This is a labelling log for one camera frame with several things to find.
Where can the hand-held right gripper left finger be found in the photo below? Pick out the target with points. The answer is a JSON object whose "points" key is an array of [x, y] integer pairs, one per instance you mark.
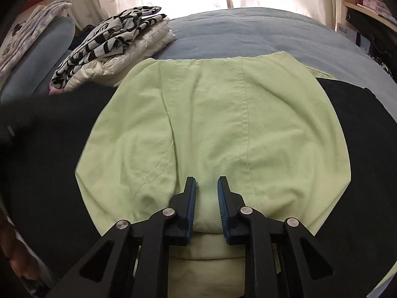
{"points": [[190, 205]]}

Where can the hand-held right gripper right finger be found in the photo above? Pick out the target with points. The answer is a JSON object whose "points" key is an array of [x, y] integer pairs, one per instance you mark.
{"points": [[221, 205]]}

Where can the green and black hooded jacket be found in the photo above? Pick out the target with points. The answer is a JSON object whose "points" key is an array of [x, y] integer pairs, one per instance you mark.
{"points": [[217, 115]]}

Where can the person's left forearm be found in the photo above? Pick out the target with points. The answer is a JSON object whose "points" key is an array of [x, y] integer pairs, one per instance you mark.
{"points": [[12, 248]]}

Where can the grey folded blanket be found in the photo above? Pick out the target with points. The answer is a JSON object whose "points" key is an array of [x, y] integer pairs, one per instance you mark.
{"points": [[40, 59]]}

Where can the purple floral quilt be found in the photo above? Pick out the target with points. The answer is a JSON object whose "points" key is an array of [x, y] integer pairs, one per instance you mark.
{"points": [[34, 24]]}

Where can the black crumpled cloth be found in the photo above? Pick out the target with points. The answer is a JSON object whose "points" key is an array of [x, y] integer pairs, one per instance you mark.
{"points": [[85, 35]]}

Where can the black and white printed garment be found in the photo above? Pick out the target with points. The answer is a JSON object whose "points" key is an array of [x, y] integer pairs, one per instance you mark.
{"points": [[102, 37]]}

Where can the white folded garment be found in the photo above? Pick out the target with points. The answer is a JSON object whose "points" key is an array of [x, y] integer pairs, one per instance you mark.
{"points": [[149, 42]]}

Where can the blue bed cover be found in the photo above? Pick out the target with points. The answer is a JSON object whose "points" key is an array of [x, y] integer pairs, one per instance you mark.
{"points": [[248, 34]]}

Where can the white printed box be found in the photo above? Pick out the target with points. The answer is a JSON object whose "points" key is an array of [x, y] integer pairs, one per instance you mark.
{"points": [[345, 32]]}

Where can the black garment under shelf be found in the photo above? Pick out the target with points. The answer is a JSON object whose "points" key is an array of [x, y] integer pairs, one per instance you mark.
{"points": [[378, 43]]}

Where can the stack of pink boxes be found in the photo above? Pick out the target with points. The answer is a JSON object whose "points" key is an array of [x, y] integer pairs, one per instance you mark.
{"points": [[373, 1]]}

